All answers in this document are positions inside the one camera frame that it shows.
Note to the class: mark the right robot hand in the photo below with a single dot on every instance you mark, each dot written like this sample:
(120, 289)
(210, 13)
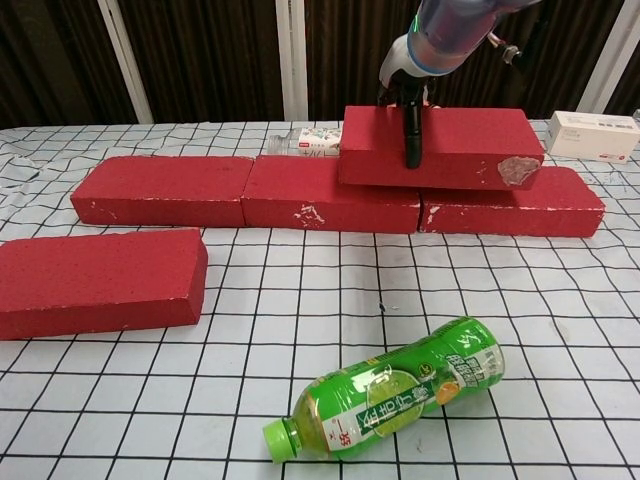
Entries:
(397, 65)

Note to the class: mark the clear bottle colourful label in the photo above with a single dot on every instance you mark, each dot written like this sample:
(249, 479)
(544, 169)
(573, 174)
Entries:
(310, 142)

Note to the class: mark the dark brown curtain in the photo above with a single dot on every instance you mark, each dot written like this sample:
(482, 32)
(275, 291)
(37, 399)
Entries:
(210, 60)

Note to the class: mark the white cardboard box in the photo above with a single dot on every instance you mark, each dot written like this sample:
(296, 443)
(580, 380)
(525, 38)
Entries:
(590, 135)

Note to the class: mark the white checked tablecloth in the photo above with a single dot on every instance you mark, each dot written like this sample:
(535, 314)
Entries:
(350, 280)

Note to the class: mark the green tea bottle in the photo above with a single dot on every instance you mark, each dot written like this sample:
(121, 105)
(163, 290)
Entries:
(395, 390)

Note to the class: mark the white frame pole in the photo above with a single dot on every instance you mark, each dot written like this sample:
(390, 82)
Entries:
(602, 70)
(125, 60)
(292, 60)

